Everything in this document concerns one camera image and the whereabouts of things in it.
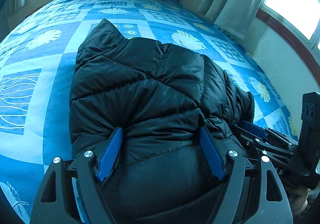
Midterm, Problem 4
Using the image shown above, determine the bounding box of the black quilted puffer jacket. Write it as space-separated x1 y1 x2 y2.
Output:
69 20 254 223

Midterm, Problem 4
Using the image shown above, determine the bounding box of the person's right hand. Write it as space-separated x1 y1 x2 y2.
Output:
285 187 310 216

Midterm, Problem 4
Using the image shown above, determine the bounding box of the blue patterned bed sheet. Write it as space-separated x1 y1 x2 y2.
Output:
1 0 298 223

